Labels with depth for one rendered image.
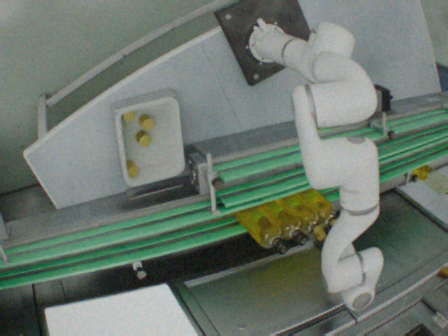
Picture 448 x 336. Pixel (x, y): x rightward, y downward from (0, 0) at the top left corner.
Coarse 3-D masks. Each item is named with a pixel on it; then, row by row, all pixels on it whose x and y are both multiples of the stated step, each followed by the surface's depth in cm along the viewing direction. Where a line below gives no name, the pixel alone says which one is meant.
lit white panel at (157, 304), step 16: (160, 288) 126; (80, 304) 118; (96, 304) 118; (112, 304) 119; (128, 304) 119; (144, 304) 119; (160, 304) 119; (176, 304) 119; (48, 320) 110; (64, 320) 111; (80, 320) 112; (96, 320) 112; (112, 320) 113; (128, 320) 113; (144, 320) 113; (160, 320) 113; (176, 320) 113
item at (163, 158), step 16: (144, 112) 130; (160, 112) 132; (176, 112) 126; (128, 128) 130; (160, 128) 134; (176, 128) 128; (128, 144) 132; (160, 144) 136; (176, 144) 131; (144, 160) 136; (160, 160) 138; (176, 160) 135; (128, 176) 128; (144, 176) 132; (160, 176) 132
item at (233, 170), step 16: (432, 112) 160; (368, 128) 148; (400, 128) 147; (416, 128) 149; (240, 160) 133; (256, 160) 133; (272, 160) 132; (288, 160) 131; (224, 176) 126; (240, 176) 126
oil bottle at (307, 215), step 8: (288, 200) 134; (296, 200) 134; (304, 200) 134; (296, 208) 130; (304, 208) 130; (312, 208) 129; (304, 216) 126; (312, 216) 126; (304, 224) 126; (304, 232) 127
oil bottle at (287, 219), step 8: (280, 200) 134; (264, 208) 133; (272, 208) 131; (280, 208) 130; (288, 208) 130; (272, 216) 129; (280, 216) 127; (288, 216) 126; (296, 216) 126; (280, 224) 125; (288, 224) 124; (296, 224) 124; (288, 232) 124
